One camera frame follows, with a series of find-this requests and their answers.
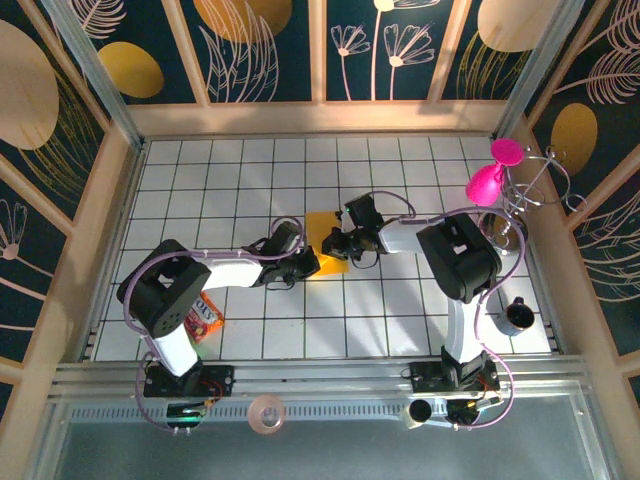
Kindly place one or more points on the right black controller box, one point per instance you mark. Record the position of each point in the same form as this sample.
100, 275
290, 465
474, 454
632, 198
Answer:
465, 412

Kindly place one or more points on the aluminium mounting rail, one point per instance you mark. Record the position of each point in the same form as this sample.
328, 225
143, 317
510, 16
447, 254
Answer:
320, 372

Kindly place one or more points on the aluminium frame post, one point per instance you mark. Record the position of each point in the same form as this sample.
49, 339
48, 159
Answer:
93, 75
537, 75

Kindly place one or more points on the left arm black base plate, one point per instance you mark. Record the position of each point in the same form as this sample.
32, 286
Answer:
220, 380

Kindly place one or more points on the pink plastic goblet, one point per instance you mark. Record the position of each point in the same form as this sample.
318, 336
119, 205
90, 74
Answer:
485, 187

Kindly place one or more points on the grey metal panel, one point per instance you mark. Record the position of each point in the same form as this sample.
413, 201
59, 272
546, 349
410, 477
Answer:
320, 455

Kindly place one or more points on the yellow cloth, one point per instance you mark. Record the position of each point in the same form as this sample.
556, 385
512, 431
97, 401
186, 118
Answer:
320, 227

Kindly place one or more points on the pink tape roll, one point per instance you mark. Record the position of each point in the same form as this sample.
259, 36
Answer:
257, 415

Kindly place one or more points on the white tape roll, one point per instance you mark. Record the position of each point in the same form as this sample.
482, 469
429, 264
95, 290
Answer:
407, 420

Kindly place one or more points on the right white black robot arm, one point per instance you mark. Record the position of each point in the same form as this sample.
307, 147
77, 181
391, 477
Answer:
460, 260

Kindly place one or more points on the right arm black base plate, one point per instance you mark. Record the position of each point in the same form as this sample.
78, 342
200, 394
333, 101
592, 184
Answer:
425, 377

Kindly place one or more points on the left black controller box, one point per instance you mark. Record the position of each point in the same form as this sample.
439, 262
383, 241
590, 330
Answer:
185, 415

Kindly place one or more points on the orange snack bag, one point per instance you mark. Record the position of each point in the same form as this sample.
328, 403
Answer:
207, 317

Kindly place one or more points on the dark mug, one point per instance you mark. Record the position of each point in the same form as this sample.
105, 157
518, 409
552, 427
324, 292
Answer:
517, 317

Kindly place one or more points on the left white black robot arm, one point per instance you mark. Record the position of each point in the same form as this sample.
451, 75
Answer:
165, 295

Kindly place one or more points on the black controller box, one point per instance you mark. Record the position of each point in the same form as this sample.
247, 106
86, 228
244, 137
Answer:
185, 415
465, 412

